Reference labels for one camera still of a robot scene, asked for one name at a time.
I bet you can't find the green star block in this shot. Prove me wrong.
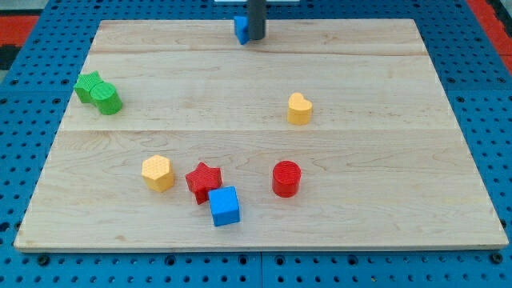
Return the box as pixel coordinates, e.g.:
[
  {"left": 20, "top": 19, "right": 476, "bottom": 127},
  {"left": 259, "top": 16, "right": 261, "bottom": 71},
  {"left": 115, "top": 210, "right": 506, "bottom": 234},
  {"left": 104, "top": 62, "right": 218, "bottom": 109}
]
[{"left": 74, "top": 71, "right": 103, "bottom": 103}]

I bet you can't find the yellow heart block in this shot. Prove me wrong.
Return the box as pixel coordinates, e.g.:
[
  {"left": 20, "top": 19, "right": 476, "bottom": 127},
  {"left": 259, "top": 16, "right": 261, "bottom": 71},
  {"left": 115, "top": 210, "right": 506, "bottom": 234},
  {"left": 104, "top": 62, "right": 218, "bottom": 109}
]
[{"left": 286, "top": 93, "right": 313, "bottom": 125}]

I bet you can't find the light wooden board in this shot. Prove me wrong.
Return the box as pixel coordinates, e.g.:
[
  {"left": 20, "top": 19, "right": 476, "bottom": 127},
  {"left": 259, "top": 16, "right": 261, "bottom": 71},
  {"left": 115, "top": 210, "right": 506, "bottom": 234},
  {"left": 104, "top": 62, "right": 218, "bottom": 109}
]
[{"left": 14, "top": 19, "right": 509, "bottom": 253}]

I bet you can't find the red cylinder block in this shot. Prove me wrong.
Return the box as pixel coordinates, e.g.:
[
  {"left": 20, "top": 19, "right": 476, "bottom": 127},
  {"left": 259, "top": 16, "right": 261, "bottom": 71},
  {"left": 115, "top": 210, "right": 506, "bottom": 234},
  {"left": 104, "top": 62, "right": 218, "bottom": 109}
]
[{"left": 272, "top": 160, "right": 302, "bottom": 198}]

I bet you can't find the yellow hexagon block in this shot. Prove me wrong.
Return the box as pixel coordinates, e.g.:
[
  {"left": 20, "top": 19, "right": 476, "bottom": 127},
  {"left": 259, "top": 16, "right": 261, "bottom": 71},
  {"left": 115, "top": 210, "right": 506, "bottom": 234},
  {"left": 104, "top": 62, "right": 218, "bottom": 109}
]
[{"left": 142, "top": 154, "right": 174, "bottom": 193}]

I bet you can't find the red star block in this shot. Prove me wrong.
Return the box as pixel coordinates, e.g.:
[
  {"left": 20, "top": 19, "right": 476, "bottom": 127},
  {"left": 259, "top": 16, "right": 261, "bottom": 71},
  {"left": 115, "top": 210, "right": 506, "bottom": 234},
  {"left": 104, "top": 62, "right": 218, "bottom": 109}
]
[{"left": 185, "top": 162, "right": 222, "bottom": 205}]

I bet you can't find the green cylinder block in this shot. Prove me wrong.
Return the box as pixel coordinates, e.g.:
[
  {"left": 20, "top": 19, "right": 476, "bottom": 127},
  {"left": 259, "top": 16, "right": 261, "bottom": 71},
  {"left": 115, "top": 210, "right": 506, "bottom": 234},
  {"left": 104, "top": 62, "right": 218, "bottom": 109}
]
[{"left": 90, "top": 82, "right": 122, "bottom": 115}]

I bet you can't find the blue cube block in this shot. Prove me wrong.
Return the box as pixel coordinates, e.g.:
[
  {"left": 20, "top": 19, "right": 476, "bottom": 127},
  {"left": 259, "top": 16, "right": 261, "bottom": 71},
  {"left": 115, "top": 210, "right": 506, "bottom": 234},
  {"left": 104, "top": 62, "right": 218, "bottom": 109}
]
[{"left": 208, "top": 186, "right": 240, "bottom": 226}]

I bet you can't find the blue triangle block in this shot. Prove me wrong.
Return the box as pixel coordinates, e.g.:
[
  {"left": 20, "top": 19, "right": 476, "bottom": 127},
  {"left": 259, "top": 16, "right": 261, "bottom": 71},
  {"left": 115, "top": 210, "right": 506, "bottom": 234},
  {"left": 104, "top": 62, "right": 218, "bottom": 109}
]
[{"left": 234, "top": 16, "right": 250, "bottom": 45}]

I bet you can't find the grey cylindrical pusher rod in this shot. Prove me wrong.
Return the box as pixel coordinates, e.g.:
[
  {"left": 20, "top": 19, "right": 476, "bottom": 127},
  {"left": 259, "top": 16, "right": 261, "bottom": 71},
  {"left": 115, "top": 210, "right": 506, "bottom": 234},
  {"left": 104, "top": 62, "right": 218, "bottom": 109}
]
[{"left": 247, "top": 0, "right": 266, "bottom": 40}]

